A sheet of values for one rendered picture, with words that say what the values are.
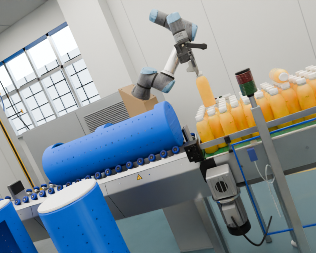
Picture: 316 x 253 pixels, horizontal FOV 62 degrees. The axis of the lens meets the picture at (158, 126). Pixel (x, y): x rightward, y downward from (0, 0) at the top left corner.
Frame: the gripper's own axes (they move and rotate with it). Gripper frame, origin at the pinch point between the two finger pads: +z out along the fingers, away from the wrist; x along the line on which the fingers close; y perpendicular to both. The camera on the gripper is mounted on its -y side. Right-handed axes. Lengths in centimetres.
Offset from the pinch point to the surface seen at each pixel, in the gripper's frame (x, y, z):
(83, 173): 17, 86, 30
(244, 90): 44.0, -18.5, 12.1
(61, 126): -164, 215, 2
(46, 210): 70, 71, 27
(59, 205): 69, 65, 27
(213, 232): 15, 23, 90
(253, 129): 26.3, -17.0, 33.7
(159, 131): 19.7, 28.5, 20.7
